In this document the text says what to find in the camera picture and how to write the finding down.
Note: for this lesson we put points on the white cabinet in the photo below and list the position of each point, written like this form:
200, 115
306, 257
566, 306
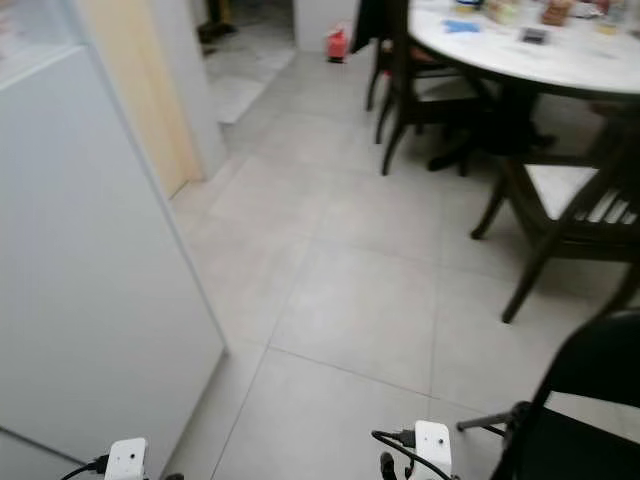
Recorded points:
100, 260

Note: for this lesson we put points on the person's dark legs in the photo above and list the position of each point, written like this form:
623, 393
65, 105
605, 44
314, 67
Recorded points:
218, 28

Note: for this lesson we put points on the small red canister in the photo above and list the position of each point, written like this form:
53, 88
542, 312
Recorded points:
337, 45

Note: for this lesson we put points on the blue plastic item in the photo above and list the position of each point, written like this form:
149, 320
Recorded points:
460, 25

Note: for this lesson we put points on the pale container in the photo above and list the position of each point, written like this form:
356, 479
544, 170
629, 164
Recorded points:
500, 10

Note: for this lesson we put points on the dark wooden chair white cushion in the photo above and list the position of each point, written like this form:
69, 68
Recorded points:
560, 185

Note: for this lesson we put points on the round white marble table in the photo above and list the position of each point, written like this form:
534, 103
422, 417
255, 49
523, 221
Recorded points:
540, 60

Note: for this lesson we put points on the small dark box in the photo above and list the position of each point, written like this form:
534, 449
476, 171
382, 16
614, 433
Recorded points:
534, 36

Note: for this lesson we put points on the brown jar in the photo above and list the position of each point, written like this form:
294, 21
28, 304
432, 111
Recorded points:
556, 12

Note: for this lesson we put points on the black folding chair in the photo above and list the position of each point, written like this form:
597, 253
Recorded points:
590, 440

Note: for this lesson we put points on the beige door frame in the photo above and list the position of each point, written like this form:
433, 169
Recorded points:
150, 100

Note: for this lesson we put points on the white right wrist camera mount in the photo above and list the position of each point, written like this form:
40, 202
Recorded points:
432, 448

